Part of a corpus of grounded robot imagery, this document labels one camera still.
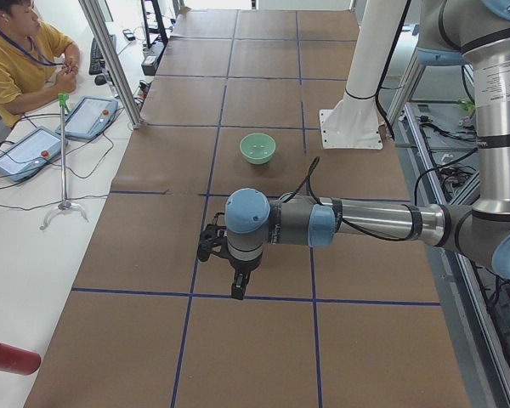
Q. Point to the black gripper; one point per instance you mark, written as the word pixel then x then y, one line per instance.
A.
pixel 243 266

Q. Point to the near blue teach pendant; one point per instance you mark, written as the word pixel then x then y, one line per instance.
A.
pixel 29 155

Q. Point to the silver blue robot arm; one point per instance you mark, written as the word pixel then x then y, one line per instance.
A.
pixel 480 32

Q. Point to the red cylinder bottle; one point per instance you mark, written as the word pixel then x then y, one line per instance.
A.
pixel 18 361

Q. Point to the black computer mouse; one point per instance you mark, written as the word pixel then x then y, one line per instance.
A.
pixel 100 80

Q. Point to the person in yellow shirt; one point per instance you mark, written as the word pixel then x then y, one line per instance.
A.
pixel 37 61

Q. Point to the black keyboard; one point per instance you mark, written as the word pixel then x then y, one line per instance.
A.
pixel 96 59

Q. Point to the green bowl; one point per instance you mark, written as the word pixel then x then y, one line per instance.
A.
pixel 257 148

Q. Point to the far blue teach pendant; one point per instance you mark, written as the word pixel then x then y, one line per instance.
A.
pixel 89 117

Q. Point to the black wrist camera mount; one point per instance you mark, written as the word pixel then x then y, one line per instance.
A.
pixel 213 241

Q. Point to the blue teach pendant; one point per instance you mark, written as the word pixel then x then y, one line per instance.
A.
pixel 29 155
pixel 89 117

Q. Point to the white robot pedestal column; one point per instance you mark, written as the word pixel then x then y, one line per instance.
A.
pixel 353 123

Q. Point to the aluminium frame post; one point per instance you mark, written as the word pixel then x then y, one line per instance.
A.
pixel 96 22

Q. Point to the metal stand with green clip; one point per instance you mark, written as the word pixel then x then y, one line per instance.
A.
pixel 65 205

